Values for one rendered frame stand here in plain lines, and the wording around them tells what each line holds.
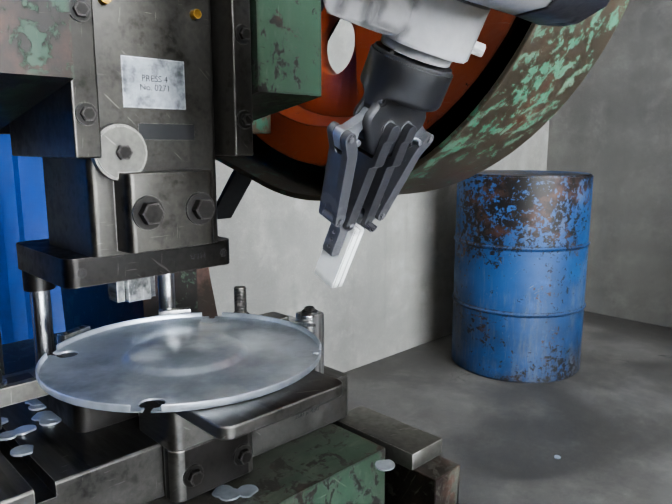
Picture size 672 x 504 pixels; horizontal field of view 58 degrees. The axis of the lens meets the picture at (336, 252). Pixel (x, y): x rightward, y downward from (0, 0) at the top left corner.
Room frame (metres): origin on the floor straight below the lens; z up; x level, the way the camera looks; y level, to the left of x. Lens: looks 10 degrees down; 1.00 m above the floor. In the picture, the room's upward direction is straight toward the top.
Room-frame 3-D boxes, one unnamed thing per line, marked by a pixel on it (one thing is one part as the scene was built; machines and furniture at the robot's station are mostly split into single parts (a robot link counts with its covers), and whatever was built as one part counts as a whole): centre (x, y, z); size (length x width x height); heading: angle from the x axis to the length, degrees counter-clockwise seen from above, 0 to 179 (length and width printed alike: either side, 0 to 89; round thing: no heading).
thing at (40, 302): (0.70, 0.35, 0.81); 0.02 x 0.02 x 0.14
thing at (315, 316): (0.75, 0.03, 0.75); 0.03 x 0.03 x 0.10; 44
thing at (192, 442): (0.59, 0.13, 0.72); 0.25 x 0.14 x 0.14; 44
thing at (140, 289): (0.71, 0.24, 0.84); 0.05 x 0.03 x 0.04; 134
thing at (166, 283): (0.82, 0.23, 0.81); 0.02 x 0.02 x 0.14
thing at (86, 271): (0.72, 0.25, 0.86); 0.20 x 0.16 x 0.05; 134
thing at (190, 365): (0.63, 0.16, 0.78); 0.29 x 0.29 x 0.01
